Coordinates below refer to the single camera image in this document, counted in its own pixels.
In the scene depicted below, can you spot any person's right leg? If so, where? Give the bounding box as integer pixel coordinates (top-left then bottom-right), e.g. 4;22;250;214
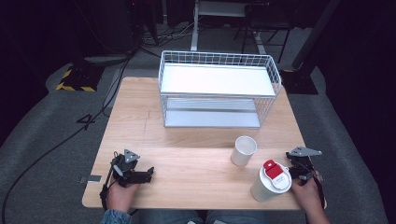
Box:
205;209;272;224

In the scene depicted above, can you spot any long black floor cable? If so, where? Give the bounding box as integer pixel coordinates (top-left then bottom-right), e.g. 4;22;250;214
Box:
0;52;135;224

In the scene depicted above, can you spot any person's left hand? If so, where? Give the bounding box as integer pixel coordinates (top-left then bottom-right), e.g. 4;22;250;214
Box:
106;181;140;213

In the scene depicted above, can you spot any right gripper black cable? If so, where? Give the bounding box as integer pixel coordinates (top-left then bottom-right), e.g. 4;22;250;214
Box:
312;172;327;210

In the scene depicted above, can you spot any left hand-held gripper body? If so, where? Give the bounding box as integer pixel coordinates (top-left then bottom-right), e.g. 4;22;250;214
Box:
110;148;141;189

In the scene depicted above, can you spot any person's right hand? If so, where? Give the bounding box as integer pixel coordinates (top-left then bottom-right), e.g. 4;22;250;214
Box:
290;172;327;215

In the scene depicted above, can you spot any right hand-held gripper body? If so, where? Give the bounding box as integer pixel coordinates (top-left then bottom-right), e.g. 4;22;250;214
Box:
285;146;323;181

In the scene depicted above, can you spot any white wire two-tier rack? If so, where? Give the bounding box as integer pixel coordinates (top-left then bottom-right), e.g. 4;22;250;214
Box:
158;49;283;130

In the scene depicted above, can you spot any grey flat stand base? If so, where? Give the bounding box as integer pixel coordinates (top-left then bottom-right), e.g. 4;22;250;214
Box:
83;53;131;65

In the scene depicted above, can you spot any white paper cup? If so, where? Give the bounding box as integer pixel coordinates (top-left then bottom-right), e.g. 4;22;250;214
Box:
230;135;258;167

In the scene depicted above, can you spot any white cup with red-flap lid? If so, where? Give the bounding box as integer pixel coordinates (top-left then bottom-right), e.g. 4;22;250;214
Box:
250;159;293;203

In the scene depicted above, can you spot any grey tape strip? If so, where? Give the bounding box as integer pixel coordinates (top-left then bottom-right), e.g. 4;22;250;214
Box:
78;175;103;184

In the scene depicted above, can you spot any tangle of floor cables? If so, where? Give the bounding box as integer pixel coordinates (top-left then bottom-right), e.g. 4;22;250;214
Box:
136;21;195;49

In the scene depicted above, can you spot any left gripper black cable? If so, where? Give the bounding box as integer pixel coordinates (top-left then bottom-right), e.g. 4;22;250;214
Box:
99;151;120;213

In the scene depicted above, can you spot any black stand base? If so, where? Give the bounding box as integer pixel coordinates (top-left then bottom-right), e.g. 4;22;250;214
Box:
279;69;319;95

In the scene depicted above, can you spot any white desk frame leg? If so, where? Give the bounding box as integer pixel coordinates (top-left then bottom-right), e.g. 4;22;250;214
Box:
190;0;201;52

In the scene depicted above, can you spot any black metal chair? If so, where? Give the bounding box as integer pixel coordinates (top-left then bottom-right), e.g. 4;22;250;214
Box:
233;2;294;64

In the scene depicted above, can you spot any yellow-black striped stand base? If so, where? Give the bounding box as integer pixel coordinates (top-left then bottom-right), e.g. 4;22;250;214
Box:
55;63;106;92

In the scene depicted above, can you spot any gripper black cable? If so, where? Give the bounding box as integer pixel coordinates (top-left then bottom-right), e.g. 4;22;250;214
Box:
312;172;327;210
99;151;120;213

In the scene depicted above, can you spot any dark slanted stand pole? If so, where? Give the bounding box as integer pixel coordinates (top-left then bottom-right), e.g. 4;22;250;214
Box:
290;0;343;71

